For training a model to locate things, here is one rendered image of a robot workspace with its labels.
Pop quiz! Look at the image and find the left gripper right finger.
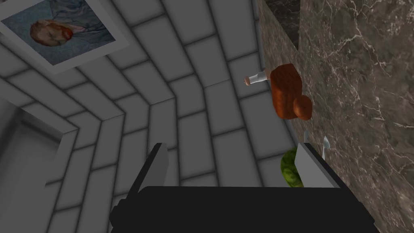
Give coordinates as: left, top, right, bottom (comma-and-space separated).
294, 142, 344, 189

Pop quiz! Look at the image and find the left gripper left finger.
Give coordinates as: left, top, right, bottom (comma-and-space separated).
129, 142, 169, 199

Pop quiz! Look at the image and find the green round fruit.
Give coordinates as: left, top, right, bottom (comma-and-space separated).
280, 147, 304, 188

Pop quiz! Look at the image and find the silver spoon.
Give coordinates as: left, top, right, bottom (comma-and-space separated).
321, 136, 331, 161

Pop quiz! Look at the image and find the brown bread loaf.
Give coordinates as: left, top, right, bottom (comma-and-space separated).
269, 63, 313, 122

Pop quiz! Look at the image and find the white bottle with cork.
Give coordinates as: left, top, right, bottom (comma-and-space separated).
244, 70, 271, 87

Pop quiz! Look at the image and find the framed portrait painting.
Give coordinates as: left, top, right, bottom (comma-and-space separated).
0, 0, 130, 76

